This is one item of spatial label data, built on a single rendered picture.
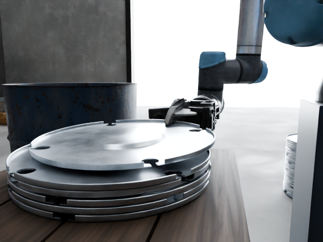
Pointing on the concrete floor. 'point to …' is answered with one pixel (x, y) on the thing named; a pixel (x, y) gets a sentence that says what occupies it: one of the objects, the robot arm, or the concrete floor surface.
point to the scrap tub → (64, 107)
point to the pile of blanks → (289, 168)
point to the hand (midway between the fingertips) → (165, 125)
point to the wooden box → (219, 228)
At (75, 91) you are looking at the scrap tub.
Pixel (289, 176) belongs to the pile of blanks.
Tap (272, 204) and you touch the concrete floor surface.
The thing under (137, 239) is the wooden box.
